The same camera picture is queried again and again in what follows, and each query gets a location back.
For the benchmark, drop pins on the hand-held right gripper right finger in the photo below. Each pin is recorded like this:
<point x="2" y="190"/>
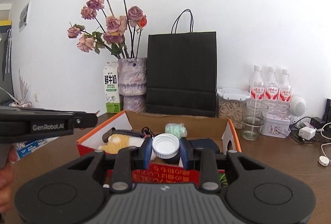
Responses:
<point x="185" y="151"/>

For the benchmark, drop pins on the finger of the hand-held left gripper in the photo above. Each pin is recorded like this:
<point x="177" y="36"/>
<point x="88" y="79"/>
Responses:
<point x="85" y="120"/>

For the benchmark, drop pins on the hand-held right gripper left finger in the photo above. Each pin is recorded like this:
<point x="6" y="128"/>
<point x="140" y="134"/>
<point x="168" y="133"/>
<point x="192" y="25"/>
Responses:
<point x="146" y="151"/>

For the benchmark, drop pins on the white ridged jar lid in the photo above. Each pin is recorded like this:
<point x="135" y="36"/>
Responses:
<point x="165" y="145"/>

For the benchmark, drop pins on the navy blue pouch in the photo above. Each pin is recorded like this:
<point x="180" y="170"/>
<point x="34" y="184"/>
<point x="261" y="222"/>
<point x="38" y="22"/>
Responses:
<point x="206" y="145"/>

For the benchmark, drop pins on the iridescent plastic wrap bundle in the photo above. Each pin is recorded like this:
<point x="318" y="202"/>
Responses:
<point x="175" y="130"/>

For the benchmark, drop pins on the white and yellow plush toy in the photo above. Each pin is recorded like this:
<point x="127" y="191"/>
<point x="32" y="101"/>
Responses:
<point x="119" y="145"/>

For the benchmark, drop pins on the red cardboard box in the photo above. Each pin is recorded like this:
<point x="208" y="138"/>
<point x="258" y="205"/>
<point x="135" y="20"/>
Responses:
<point x="165" y="175"/>

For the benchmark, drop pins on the clear pellet storage container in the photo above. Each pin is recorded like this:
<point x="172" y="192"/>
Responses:
<point x="230" y="110"/>

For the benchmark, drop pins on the person's left hand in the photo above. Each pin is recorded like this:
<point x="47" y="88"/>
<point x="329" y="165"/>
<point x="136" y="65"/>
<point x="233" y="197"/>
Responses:
<point x="6" y="182"/>

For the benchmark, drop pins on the blue white package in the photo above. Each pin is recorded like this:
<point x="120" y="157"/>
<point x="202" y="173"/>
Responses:
<point x="25" y="151"/>

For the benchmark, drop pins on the white green milk carton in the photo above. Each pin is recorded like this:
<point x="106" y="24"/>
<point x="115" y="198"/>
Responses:
<point x="111" y="89"/>

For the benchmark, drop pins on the purple fuzzy vase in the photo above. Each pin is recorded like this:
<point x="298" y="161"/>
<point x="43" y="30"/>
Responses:
<point x="132" y="76"/>

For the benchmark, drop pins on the dark grey cabinet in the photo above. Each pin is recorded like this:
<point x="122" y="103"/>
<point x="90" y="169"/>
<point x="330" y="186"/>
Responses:
<point x="4" y="63"/>

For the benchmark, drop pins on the clear glass cup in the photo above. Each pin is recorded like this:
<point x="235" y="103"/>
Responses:
<point x="254" y="125"/>

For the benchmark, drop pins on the black paper bag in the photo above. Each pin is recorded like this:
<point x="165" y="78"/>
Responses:
<point x="181" y="71"/>

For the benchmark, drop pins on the white printed tin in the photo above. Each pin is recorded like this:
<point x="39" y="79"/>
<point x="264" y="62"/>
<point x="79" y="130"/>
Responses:
<point x="275" y="127"/>

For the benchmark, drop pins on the red label water bottle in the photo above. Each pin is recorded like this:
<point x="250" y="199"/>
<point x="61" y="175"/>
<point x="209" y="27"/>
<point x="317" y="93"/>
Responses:
<point x="285" y="92"/>
<point x="257" y="89"/>
<point x="271" y="91"/>

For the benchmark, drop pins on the dried pink rose bouquet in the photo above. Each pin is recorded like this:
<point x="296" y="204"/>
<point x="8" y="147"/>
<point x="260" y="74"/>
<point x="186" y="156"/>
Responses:
<point x="115" y="25"/>

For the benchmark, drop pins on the white round speaker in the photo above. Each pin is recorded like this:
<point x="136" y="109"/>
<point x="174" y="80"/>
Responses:
<point x="298" y="106"/>

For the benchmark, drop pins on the white charger plug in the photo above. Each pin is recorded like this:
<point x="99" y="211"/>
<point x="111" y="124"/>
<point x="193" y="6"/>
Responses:
<point x="307" y="133"/>

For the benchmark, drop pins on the black power adapter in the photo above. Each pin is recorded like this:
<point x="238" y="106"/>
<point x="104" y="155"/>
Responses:
<point x="316" y="120"/>

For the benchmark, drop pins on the black upright device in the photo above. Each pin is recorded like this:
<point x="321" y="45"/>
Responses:
<point x="328" y="110"/>

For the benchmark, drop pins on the white wall socket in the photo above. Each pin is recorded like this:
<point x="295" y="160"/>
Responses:
<point x="36" y="97"/>

